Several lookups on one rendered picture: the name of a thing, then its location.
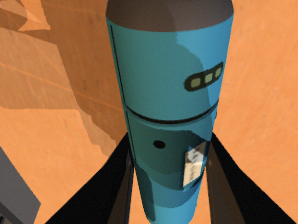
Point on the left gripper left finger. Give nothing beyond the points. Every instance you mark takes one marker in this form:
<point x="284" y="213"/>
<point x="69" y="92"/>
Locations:
<point x="93" y="202"/>

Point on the blue electric screwdriver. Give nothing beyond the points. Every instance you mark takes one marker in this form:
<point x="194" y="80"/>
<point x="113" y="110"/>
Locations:
<point x="170" y="58"/>

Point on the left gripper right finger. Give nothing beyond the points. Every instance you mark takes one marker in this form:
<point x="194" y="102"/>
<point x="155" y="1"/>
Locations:
<point x="247" y="202"/>

